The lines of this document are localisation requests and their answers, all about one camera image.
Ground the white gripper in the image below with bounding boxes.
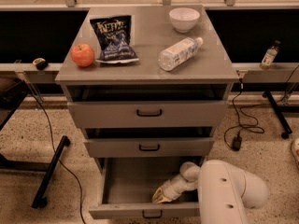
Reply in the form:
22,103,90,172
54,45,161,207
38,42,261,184
152,175,192,203

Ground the grey bottom drawer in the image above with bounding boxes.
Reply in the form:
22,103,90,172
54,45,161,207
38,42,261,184
89,157,200,219

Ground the grey drawer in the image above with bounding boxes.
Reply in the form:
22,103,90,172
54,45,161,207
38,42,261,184
89,157,200,219
67,101,228,128
84,137,214,158

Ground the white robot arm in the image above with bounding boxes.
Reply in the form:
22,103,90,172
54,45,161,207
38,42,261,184
152,160,269,224

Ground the grey middle drawer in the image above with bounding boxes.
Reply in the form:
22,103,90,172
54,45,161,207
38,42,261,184
84,137,214,158

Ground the grey drawer cabinet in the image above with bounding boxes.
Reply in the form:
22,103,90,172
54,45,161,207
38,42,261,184
54,5,240,180

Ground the grey top drawer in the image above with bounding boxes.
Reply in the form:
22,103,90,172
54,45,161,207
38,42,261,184
67,101,228,128

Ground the clear plastic water bottle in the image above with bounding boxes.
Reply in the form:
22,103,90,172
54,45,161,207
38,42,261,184
158,37,204,71

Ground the white red sneaker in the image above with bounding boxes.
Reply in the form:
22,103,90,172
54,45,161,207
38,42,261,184
291,138,299,168

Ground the black stand right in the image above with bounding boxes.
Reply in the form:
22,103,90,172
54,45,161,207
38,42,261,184
263,91,299,139

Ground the black stand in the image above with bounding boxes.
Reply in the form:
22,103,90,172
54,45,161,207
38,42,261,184
0,77,70,209
263,91,299,139

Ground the red apple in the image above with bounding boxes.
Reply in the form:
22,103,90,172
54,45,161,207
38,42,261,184
70,43,94,67

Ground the black kettle chips bag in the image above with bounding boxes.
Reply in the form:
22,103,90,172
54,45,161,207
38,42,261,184
90,15,138,63

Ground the small glass oil bottle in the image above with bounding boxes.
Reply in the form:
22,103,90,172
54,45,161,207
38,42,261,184
260,40,280,70

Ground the white bowl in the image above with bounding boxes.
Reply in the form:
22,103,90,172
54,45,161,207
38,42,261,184
169,7,200,33

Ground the small black yellow device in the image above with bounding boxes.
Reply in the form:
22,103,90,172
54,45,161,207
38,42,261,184
33,58,49,70

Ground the black stand left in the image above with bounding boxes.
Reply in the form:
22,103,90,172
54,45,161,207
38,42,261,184
0,77,70,209

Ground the black floor cable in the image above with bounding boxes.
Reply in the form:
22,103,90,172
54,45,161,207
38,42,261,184
30,91,88,224

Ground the black power adapter with cable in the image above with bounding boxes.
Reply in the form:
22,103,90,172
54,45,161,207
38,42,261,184
223,78,265,152

